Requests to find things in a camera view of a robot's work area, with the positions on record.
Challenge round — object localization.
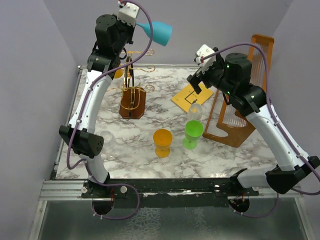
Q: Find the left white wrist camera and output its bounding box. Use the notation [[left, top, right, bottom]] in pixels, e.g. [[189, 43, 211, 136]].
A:
[[117, 1, 140, 27]]

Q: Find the gold wire wine glass rack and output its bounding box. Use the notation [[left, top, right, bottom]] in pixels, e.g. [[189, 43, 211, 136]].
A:
[[107, 49, 155, 120]]

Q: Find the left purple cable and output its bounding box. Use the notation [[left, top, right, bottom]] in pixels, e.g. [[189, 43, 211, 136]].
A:
[[66, 0, 140, 221]]

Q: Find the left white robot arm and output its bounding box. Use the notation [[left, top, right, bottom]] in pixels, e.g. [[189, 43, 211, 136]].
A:
[[59, 14, 136, 198]]

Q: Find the wooden string harp rack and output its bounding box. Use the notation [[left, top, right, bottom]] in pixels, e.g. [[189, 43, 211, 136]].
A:
[[202, 47, 266, 148]]

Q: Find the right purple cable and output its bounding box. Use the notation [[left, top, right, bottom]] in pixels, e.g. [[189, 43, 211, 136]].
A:
[[199, 41, 320, 217]]

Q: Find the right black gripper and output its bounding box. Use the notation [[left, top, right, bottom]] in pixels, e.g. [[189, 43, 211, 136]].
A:
[[186, 56, 235, 96]]

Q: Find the clear wine glass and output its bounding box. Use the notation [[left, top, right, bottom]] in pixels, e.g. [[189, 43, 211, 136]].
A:
[[100, 130, 121, 159], [187, 103, 203, 122]]

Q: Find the aluminium frame rail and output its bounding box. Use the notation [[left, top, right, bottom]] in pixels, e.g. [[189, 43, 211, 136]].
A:
[[38, 176, 304, 201]]

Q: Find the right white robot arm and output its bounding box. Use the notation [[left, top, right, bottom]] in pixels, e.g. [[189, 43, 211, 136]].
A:
[[187, 49, 320, 196]]

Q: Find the orange plastic goblet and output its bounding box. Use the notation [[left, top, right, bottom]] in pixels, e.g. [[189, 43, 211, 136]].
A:
[[113, 68, 124, 79], [153, 129, 173, 158]]

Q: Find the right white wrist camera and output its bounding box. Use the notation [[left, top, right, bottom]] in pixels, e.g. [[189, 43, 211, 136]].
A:
[[193, 44, 217, 74]]

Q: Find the blue plastic goblet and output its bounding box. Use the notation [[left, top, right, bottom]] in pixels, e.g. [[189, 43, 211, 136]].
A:
[[136, 21, 173, 47]]

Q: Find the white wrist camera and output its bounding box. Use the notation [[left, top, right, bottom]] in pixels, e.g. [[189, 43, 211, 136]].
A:
[[117, 1, 140, 27], [193, 44, 217, 74]]

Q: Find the purple cable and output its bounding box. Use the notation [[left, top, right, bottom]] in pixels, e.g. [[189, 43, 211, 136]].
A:
[[199, 41, 320, 217], [66, 0, 140, 221]]

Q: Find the green plastic goblet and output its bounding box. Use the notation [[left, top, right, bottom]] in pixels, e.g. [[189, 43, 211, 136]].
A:
[[182, 120, 204, 150]]

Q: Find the yellow booklet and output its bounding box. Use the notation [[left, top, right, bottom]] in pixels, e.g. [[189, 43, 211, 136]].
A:
[[171, 83, 215, 113]]

